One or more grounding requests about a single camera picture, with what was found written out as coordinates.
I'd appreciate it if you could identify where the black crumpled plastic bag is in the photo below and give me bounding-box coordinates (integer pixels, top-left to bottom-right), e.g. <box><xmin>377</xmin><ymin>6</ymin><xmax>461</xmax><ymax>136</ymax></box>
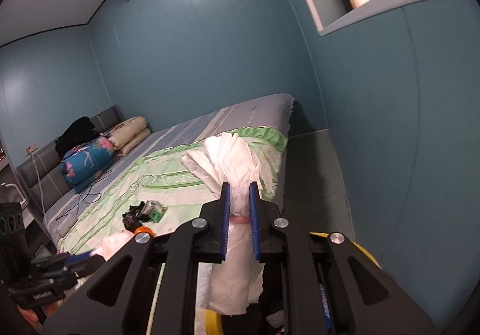
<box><xmin>128</xmin><ymin>201</ymin><xmax>148</xmax><ymax>222</ymax></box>

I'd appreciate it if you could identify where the black charging cable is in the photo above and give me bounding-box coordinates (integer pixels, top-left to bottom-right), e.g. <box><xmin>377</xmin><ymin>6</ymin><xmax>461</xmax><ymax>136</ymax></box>
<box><xmin>55</xmin><ymin>169</ymin><xmax>113</xmax><ymax>221</ymax></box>

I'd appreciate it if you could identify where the blue floral folded blanket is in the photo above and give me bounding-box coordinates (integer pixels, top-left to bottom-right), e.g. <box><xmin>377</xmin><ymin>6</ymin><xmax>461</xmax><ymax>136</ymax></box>
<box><xmin>60</xmin><ymin>136</ymin><xmax>115</xmax><ymax>194</ymax></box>

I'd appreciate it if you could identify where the black purple plastic bag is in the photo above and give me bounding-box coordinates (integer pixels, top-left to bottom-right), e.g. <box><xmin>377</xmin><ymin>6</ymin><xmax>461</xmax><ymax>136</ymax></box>
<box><xmin>123</xmin><ymin>213</ymin><xmax>143</xmax><ymax>233</ymax></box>

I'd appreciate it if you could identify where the white tissue bundle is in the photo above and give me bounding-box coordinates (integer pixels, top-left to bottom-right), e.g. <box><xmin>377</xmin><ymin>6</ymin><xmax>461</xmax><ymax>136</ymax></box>
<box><xmin>181</xmin><ymin>132</ymin><xmax>263</xmax><ymax>316</ymax></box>

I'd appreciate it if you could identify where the beige folded blanket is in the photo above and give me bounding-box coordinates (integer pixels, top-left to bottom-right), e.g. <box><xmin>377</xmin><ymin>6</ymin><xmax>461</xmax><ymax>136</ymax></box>
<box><xmin>107</xmin><ymin>116</ymin><xmax>151</xmax><ymax>156</ymax></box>

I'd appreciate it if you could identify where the wall power socket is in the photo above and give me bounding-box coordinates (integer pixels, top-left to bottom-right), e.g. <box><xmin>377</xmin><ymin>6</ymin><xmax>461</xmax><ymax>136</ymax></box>
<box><xmin>26</xmin><ymin>144</ymin><xmax>38</xmax><ymax>155</ymax></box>

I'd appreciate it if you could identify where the black clothing pile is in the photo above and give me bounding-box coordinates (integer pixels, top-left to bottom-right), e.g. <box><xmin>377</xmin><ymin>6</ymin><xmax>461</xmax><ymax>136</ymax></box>
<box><xmin>55</xmin><ymin>116</ymin><xmax>100</xmax><ymax>159</ymax></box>

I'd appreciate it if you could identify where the orange peel right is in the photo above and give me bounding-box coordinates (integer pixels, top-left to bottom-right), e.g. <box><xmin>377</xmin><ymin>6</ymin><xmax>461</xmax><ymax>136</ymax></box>
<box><xmin>134</xmin><ymin>225</ymin><xmax>155</xmax><ymax>238</ymax></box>

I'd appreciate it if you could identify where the yellow rimmed trash bin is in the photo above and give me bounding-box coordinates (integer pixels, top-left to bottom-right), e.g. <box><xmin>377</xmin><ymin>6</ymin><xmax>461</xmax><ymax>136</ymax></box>
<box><xmin>203</xmin><ymin>242</ymin><xmax>382</xmax><ymax>335</ymax></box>

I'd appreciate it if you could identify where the white mesh trash in bin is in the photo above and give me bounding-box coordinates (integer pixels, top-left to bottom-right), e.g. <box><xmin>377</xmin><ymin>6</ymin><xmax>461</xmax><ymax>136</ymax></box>
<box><xmin>266</xmin><ymin>310</ymin><xmax>285</xmax><ymax>332</ymax></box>

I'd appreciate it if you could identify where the bed with green quilt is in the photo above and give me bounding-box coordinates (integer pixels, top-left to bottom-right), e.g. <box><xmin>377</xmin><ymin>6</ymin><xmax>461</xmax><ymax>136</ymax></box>
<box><xmin>43</xmin><ymin>94</ymin><xmax>294</xmax><ymax>253</ymax></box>

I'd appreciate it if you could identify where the white cable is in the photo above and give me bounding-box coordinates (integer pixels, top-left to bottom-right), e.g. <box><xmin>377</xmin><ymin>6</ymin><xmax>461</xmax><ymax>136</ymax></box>
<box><xmin>32</xmin><ymin>152</ymin><xmax>46</xmax><ymax>214</ymax></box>

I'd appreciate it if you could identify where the green snack box wrapper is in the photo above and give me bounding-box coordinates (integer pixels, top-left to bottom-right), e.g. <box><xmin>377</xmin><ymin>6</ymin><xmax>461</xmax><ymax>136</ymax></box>
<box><xmin>140</xmin><ymin>200</ymin><xmax>168</xmax><ymax>223</ymax></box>

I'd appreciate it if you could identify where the grey bed headboard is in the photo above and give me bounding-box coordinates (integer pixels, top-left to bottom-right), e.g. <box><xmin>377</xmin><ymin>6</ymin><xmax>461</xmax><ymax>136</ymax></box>
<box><xmin>15</xmin><ymin>105</ymin><xmax>125</xmax><ymax>214</ymax></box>

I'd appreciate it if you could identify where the bedside shelf unit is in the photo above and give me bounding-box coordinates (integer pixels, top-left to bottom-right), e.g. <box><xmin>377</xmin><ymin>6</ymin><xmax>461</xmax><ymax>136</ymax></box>
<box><xmin>0</xmin><ymin>146</ymin><xmax>29</xmax><ymax>210</ymax></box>

